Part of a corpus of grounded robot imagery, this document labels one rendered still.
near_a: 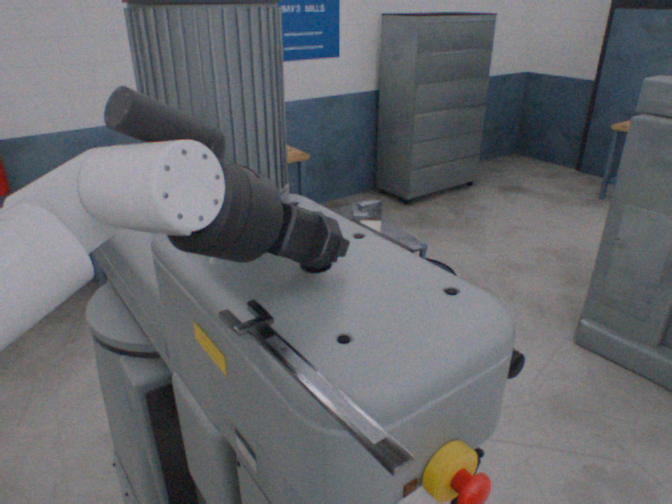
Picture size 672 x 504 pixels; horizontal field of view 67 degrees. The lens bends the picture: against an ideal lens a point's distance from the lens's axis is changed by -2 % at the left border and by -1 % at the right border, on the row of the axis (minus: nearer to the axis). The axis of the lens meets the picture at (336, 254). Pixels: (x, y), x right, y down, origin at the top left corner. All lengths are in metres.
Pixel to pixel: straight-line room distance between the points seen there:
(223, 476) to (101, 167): 0.58
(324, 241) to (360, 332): 0.10
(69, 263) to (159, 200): 0.07
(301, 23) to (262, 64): 4.83
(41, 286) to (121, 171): 0.10
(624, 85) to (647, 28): 0.66
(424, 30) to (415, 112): 0.80
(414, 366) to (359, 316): 0.09
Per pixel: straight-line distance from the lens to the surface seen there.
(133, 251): 1.03
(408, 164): 5.82
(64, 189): 0.44
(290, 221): 0.49
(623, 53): 7.52
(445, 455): 0.53
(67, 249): 0.37
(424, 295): 0.55
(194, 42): 0.67
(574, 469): 3.10
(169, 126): 0.43
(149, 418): 1.11
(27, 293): 0.36
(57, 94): 4.75
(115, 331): 1.15
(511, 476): 2.96
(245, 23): 0.68
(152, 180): 0.37
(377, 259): 0.62
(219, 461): 0.86
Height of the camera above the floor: 2.17
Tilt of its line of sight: 27 degrees down
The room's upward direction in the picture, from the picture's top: straight up
